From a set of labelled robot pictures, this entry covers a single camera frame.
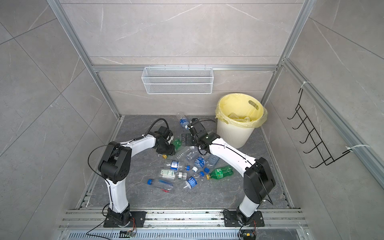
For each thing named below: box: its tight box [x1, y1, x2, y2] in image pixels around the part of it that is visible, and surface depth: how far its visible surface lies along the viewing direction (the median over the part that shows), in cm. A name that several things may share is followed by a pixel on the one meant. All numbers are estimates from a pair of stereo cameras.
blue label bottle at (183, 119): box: [176, 111, 190, 130], surface depth 113 cm
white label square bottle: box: [159, 169, 188, 180], surface depth 86 cm
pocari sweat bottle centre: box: [192, 156, 207, 173], surface depth 90 cm
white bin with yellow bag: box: [215, 93, 268, 149], surface depth 91 cm
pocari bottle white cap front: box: [183, 173, 200, 189], surface depth 83 cm
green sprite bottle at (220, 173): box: [206, 165, 234, 180], surface depth 87 cm
